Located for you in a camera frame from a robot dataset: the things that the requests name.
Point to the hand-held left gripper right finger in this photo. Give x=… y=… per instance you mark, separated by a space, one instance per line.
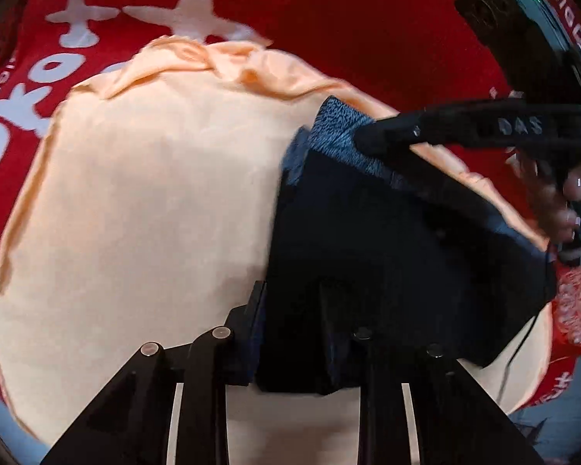
x=380 y=392

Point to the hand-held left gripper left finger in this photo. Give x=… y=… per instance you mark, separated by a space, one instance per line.
x=250 y=334

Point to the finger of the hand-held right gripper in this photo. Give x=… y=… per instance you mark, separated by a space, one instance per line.
x=397 y=131

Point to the black pants with patterned waistband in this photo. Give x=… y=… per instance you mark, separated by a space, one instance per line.
x=392 y=261

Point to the person's right hand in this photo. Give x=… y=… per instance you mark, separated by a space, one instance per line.
x=557 y=193

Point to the red printed blanket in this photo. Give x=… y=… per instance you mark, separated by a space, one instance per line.
x=358 y=24

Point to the peach cushion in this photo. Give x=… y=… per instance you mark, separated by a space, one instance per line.
x=150 y=213

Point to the person's leg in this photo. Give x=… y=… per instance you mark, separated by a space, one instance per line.
x=557 y=436

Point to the red embroidered pillow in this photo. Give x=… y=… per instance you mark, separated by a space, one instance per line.
x=578 y=305

